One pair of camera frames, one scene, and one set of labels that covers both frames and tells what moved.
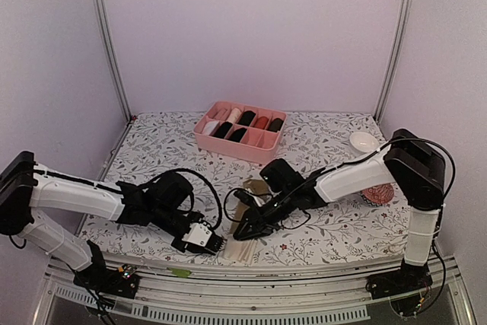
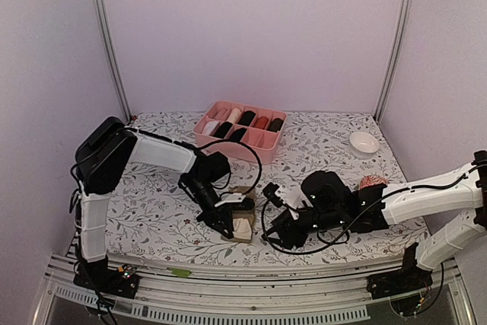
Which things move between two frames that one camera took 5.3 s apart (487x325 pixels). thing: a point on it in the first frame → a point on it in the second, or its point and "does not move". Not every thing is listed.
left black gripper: [189, 247] → [214, 218]
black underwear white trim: [237, 135] does not move
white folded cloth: [209, 126] does not move
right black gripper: [260, 226] → [287, 234]
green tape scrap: [179, 272] does not move
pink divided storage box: [240, 132] does not move
